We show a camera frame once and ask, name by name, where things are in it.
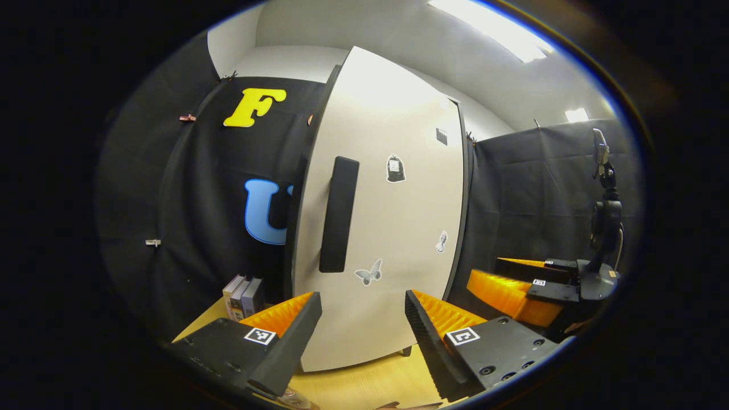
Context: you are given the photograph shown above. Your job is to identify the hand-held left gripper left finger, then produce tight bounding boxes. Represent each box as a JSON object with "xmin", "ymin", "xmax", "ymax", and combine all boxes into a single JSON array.
[{"xmin": 165, "ymin": 292, "xmax": 323, "ymax": 399}]

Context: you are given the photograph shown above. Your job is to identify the grey cabinet door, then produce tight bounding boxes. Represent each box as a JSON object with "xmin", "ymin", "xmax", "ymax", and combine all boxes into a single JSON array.
[{"xmin": 292, "ymin": 46, "xmax": 465, "ymax": 372}]

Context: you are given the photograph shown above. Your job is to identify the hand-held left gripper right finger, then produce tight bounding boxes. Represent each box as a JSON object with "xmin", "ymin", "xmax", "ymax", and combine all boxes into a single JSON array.
[{"xmin": 404, "ymin": 289, "xmax": 562, "ymax": 402}]

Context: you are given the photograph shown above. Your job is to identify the black backdrop cloth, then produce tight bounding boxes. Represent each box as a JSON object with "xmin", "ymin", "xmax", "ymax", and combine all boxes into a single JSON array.
[{"xmin": 97, "ymin": 31, "xmax": 647, "ymax": 342}]

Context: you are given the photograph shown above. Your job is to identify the clear plastic bottle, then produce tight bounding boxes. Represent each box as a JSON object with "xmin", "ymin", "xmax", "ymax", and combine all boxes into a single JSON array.
[{"xmin": 278, "ymin": 386, "xmax": 321, "ymax": 410}]

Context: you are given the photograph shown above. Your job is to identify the dark grey book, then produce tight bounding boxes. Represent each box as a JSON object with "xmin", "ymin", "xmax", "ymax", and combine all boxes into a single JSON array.
[{"xmin": 231, "ymin": 278, "xmax": 252, "ymax": 321}]

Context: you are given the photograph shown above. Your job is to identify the white spine book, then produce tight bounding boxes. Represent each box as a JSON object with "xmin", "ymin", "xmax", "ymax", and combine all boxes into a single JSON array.
[{"xmin": 223, "ymin": 275, "xmax": 245, "ymax": 321}]

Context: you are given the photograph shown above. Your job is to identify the black cabinet door handle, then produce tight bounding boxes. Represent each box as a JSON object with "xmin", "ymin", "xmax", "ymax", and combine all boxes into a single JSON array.
[{"xmin": 319, "ymin": 156, "xmax": 361, "ymax": 274}]

